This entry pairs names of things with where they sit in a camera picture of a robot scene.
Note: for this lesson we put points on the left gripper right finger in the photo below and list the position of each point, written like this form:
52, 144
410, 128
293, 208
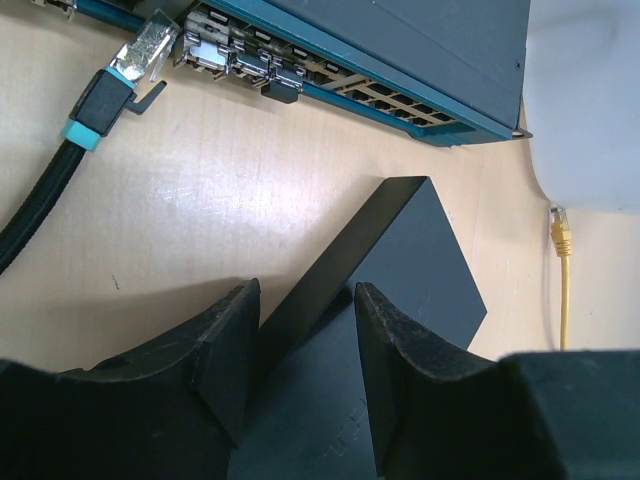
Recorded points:
437, 411

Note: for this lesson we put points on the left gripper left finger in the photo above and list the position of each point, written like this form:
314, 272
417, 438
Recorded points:
171, 408

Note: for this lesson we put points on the small black network switch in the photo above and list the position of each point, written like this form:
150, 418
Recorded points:
309, 412

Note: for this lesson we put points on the white plastic bin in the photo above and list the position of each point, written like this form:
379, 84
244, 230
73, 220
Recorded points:
581, 99

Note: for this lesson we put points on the large rack network switch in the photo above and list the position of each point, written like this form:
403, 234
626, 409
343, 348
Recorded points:
446, 73

